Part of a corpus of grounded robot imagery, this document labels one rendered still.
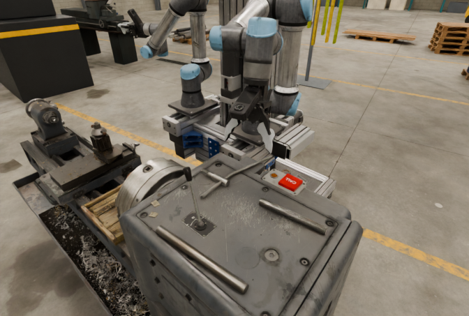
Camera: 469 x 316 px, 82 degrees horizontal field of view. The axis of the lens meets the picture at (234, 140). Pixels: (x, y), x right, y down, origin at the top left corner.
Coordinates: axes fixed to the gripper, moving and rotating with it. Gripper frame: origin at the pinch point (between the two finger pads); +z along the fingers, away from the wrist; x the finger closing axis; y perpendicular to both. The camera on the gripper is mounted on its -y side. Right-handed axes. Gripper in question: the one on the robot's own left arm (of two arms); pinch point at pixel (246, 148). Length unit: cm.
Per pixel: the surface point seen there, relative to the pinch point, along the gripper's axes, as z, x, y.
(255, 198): 15.9, -4.6, 0.8
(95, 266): 85, 76, -5
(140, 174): 18.7, 38.2, -5.8
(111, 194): 50, 77, 9
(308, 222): 15.1, -22.2, -2.5
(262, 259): 19.9, -15.5, -16.7
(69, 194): 50, 94, -3
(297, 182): 12.4, -13.9, 12.8
